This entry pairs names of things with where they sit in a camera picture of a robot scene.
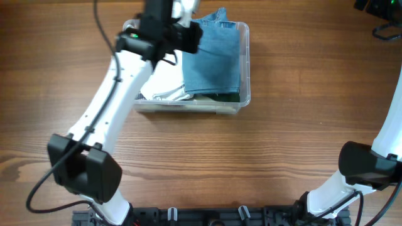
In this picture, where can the white cloth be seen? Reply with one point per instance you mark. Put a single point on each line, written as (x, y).
(167, 82)

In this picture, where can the cream cloth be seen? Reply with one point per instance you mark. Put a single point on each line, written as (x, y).
(199, 104)

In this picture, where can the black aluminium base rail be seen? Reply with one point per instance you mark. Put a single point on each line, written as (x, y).
(264, 216)

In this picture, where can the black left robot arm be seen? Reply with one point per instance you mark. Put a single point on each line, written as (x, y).
(82, 160)

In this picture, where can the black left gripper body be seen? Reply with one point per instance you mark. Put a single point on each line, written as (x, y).
(184, 37)

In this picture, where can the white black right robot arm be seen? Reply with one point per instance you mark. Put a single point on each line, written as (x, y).
(362, 169)

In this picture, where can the dark green cloth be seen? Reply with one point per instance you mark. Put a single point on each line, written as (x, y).
(231, 97)

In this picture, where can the blue cloth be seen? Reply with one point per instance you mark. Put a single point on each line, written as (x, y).
(214, 68)

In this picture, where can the clear plastic storage container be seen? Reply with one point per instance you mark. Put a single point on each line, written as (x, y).
(244, 90)

